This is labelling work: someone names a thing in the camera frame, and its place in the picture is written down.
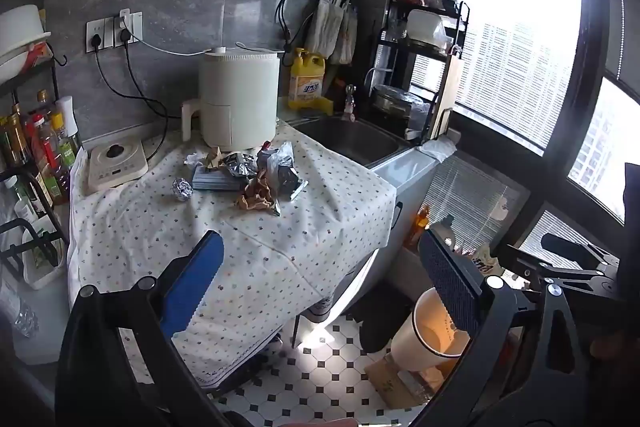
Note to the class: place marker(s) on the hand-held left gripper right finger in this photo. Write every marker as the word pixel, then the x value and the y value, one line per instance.
pixel 450 287

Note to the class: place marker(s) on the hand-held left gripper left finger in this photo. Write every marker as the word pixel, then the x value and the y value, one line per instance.
pixel 194 283

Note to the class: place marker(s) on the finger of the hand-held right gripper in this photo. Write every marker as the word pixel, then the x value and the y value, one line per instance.
pixel 522 263

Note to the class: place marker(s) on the white bin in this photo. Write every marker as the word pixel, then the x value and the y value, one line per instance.
pixel 412 347

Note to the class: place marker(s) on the foil ball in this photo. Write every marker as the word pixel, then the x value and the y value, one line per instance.
pixel 183 190

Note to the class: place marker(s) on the grey-blue paper packet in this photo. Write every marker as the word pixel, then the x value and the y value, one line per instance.
pixel 215 180

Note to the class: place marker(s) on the brown paper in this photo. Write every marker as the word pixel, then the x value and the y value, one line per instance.
pixel 216 157
pixel 256 198

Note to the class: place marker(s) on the white paper scrap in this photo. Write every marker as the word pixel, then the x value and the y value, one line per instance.
pixel 194 160

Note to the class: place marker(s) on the silver foil wrapper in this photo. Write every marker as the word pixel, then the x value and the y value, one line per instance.
pixel 240 164

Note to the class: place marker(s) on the person's right hand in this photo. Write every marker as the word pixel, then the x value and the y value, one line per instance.
pixel 607 346

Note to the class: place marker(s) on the orange bottle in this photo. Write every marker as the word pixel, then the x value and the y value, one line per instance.
pixel 420 227

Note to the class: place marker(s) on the floral white tablecloth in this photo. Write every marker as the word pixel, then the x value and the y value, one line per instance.
pixel 280 237

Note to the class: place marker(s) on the cardboard box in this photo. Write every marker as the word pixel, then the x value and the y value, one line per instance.
pixel 390 382

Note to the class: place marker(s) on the grey sink cabinet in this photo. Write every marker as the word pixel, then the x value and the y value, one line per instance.
pixel 410 172

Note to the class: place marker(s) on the white induction cooker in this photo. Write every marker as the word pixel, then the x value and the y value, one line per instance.
pixel 120 174

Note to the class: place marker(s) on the white cloth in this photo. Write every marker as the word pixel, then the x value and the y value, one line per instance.
pixel 440 148

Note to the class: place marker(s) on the white plastic container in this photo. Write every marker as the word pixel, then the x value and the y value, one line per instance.
pixel 42 272

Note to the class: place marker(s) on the black shelf rack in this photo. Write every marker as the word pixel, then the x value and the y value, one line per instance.
pixel 45 227

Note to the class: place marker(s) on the steel sink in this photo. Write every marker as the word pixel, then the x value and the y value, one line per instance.
pixel 350 142

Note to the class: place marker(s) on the wooden cutting board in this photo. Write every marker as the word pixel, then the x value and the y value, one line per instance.
pixel 448 92

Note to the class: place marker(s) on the white air fryer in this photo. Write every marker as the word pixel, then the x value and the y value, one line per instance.
pixel 235 97

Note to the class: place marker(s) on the steel pot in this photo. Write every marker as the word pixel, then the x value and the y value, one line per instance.
pixel 395 98

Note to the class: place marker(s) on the row of seasoning bottles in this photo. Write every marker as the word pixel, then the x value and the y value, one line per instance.
pixel 47 147

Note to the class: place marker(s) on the chrome faucet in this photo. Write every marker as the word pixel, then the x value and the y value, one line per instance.
pixel 349 102

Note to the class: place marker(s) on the yellow sponge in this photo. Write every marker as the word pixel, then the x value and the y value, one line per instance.
pixel 326 107

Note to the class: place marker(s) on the yellow detergent bottle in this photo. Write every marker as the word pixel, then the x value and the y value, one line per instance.
pixel 306 79

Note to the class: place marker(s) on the black dish rack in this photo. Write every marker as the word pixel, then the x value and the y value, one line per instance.
pixel 460 22

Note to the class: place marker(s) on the hanging plastic bags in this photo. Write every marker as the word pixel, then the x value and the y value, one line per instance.
pixel 330 27

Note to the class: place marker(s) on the white bowl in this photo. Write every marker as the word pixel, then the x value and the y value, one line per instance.
pixel 20 37

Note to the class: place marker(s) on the black window frame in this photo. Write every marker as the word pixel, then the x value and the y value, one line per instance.
pixel 565 72

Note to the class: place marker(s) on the white wall socket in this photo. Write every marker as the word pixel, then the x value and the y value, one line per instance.
pixel 95 36
pixel 131 27

